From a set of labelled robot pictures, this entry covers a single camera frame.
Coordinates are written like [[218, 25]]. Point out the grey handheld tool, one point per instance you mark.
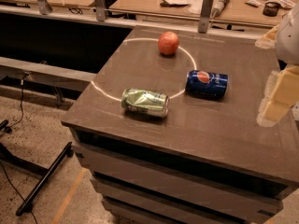
[[219, 7]]

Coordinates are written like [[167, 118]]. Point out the metal bracket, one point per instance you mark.
[[44, 7], [207, 6], [100, 7]]

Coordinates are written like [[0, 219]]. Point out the black stand base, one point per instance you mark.
[[43, 174]]

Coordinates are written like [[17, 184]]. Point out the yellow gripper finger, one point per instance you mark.
[[267, 41], [280, 94]]

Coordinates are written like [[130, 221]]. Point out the grey drawer cabinet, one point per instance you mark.
[[208, 161]]

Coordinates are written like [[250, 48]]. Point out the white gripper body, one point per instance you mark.
[[289, 37]]

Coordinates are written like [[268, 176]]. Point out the black round container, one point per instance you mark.
[[271, 9]]

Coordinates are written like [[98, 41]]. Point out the metal bracket right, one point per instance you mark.
[[207, 6]]

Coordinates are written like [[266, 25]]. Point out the wooden back table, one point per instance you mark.
[[236, 11]]

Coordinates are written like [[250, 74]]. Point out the metal bracket left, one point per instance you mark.
[[44, 7]]

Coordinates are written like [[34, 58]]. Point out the blue pepsi can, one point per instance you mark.
[[206, 84]]

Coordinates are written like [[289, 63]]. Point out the metal bracket middle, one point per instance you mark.
[[100, 7]]

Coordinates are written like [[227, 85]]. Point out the crushed green soda can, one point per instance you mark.
[[146, 102]]

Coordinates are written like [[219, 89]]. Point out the red apple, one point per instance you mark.
[[168, 43]]

